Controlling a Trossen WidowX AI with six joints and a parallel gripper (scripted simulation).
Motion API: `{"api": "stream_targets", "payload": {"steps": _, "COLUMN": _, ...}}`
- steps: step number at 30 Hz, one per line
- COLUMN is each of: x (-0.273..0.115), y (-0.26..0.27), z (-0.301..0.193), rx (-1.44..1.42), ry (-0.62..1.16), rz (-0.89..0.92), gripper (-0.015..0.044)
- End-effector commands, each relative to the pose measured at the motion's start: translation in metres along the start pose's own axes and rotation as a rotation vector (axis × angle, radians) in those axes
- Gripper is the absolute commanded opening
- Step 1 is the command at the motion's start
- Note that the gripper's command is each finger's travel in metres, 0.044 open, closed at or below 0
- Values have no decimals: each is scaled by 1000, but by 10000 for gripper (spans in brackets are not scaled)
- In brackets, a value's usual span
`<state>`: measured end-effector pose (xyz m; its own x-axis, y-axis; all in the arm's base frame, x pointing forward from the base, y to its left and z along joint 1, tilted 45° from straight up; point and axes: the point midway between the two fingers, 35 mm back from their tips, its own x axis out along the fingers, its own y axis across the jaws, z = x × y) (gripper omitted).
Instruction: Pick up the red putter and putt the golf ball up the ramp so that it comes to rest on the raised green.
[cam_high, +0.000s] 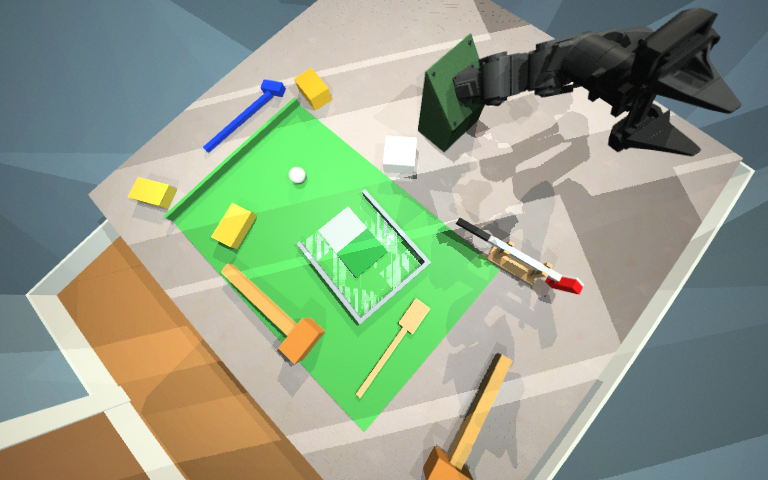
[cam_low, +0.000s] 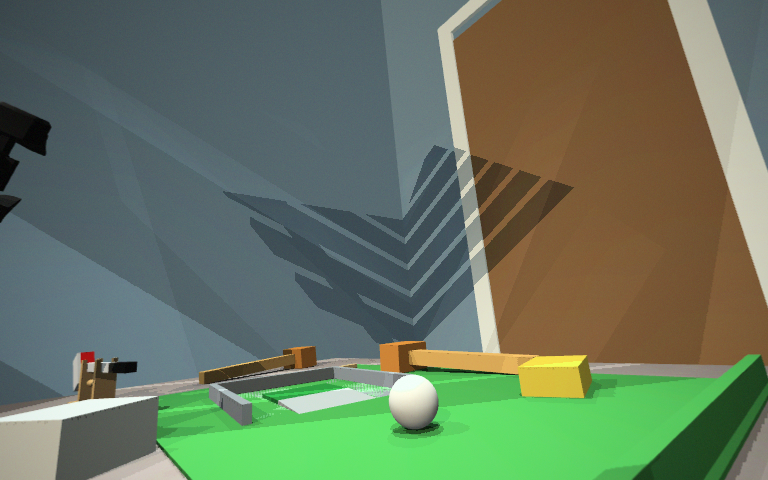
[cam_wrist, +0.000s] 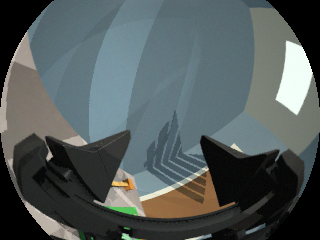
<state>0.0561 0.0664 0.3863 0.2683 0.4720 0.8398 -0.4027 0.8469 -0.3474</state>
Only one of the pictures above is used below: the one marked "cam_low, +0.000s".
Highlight red putter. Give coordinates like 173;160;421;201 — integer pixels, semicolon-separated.
73;352;138;392

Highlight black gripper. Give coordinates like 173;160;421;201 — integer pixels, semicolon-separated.
0;102;52;223

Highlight yellow rectangular block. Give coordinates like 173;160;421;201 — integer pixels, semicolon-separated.
517;355;592;398

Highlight green flat mat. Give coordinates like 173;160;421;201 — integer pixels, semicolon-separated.
156;367;718;480

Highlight white golf ball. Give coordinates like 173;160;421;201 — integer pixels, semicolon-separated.
389;375;439;429

